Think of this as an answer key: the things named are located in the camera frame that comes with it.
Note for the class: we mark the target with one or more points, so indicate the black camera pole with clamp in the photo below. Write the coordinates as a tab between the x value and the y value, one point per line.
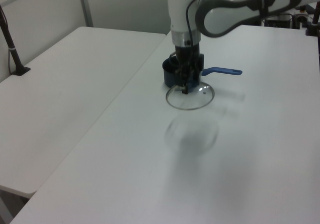
15	56

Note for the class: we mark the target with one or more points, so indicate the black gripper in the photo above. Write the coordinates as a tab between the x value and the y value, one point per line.
187	58

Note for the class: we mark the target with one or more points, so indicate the glass lid with blue knob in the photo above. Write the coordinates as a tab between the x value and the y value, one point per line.
197	97

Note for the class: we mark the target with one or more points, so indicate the grey partition frame post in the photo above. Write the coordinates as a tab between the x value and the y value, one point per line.
85	3

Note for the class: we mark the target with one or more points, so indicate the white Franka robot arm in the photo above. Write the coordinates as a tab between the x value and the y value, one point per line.
225	21

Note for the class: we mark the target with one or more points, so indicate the black stand with clamp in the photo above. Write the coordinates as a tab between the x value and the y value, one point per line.
313	23

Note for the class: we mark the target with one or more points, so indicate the white side table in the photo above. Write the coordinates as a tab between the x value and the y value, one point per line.
62	96

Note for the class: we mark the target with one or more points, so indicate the dark electronics box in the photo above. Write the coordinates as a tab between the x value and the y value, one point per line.
277	21

